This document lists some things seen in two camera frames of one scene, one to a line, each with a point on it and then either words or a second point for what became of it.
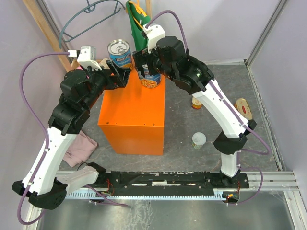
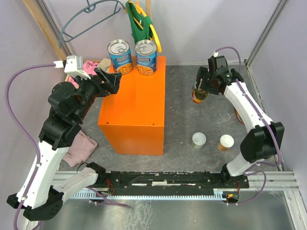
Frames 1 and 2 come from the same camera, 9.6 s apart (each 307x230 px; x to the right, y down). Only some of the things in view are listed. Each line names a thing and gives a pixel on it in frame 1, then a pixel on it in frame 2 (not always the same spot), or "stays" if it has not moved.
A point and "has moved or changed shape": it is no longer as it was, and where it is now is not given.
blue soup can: [119, 51] stays
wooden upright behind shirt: [148, 8] stays
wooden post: [45, 25] stays
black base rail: [165, 181] stays
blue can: [149, 81] has moved or changed shape
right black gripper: [143, 57] → [202, 73]
